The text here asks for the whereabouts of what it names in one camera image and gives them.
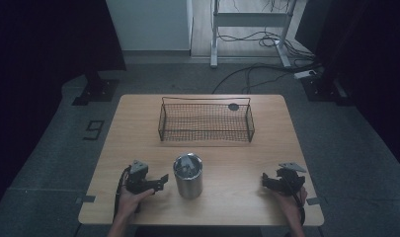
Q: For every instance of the white desk frame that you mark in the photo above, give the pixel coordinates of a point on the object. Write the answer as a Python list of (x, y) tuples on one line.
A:
[(250, 19)]

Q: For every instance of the black stand base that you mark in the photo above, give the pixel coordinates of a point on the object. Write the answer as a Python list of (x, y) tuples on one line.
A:
[(322, 89), (97, 90)]

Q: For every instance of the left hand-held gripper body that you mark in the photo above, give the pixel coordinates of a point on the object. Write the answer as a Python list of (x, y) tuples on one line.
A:
[(137, 177)]

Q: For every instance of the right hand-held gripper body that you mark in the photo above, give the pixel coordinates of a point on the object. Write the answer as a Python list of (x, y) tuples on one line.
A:
[(288, 179)]

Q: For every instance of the person's left hand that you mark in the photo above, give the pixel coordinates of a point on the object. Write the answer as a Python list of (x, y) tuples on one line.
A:
[(130, 202)]

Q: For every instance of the black round table cap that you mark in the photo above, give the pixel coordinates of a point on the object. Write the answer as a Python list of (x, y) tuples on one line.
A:
[(233, 106)]

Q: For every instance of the white power strip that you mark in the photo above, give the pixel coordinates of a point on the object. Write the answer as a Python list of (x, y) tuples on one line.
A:
[(304, 74)]

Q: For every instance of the stainless steel cup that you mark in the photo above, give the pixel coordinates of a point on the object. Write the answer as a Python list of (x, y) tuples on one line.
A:
[(188, 184)]

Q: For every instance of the dark curtain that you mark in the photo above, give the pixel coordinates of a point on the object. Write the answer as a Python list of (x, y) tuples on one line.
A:
[(368, 49)]

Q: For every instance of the white cabinet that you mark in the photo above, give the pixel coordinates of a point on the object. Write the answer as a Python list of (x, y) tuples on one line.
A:
[(148, 26)]

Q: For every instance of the person's right hand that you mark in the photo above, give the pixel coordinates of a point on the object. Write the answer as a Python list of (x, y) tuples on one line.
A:
[(291, 205)]

